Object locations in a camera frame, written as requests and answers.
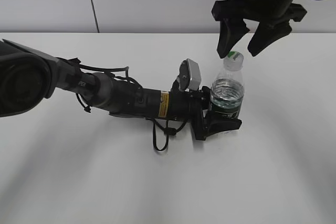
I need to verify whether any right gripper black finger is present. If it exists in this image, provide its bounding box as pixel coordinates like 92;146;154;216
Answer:
247;21;292;57
217;18;249;58

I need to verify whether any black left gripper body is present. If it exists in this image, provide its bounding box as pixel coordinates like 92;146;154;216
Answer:
190;86;211;140

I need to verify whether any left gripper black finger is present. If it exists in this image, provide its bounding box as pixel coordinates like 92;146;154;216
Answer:
205;111;242;137

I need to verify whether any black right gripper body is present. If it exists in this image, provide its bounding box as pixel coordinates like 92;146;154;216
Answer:
212;0;307;27

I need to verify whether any clear water bottle green label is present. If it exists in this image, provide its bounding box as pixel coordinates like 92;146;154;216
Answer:
210;63;245;119

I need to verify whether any white green bottle cap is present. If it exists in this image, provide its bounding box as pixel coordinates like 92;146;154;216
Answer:
223;51;244;71

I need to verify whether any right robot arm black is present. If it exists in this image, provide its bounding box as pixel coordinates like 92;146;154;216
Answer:
212;0;307;59

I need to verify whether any left robot arm black grey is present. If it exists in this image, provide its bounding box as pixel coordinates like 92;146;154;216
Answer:
1;40;242;141

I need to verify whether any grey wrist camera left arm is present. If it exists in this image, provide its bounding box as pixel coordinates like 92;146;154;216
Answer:
176;58;202;91

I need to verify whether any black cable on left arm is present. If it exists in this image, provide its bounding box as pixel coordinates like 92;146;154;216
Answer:
152;118;187;152

